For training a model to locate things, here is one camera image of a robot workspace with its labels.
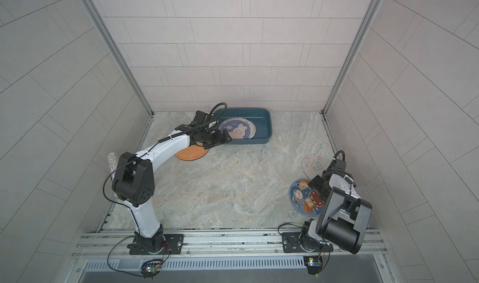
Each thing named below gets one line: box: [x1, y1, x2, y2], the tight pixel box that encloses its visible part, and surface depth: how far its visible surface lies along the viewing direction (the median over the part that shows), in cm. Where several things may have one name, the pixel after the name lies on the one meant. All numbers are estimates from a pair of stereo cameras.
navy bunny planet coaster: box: [218, 117, 257, 140], surface depth 109 cm
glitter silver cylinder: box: [107, 151, 118, 181], surface depth 72 cm
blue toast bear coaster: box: [288, 178, 325, 218], surface depth 84 cm
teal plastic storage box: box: [216, 107, 273, 144], surface depth 111 cm
